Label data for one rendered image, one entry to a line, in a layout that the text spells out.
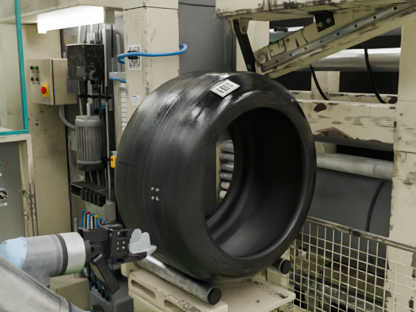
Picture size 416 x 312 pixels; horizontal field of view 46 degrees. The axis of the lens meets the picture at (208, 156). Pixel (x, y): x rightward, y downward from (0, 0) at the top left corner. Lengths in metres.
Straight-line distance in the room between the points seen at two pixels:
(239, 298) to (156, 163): 0.56
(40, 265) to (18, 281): 0.19
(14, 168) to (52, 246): 0.69
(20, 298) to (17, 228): 0.90
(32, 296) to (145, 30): 0.88
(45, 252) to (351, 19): 1.01
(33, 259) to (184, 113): 0.46
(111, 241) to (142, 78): 0.57
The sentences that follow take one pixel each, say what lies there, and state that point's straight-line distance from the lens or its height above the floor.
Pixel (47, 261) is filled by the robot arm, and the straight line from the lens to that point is 1.08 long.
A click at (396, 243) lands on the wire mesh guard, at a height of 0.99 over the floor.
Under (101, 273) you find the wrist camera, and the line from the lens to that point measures 1.18.
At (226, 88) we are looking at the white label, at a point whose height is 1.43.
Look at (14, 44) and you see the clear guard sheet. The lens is 1.70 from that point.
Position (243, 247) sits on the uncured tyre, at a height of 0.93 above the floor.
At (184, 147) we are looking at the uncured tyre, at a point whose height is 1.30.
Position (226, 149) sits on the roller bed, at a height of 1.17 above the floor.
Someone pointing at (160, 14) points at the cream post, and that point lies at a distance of 1.54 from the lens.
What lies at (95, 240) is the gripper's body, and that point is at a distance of 1.15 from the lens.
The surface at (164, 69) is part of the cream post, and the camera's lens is 1.54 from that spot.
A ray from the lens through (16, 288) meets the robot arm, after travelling 0.89.
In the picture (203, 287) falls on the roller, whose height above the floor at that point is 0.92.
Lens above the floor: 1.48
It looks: 10 degrees down
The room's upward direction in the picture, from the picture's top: straight up
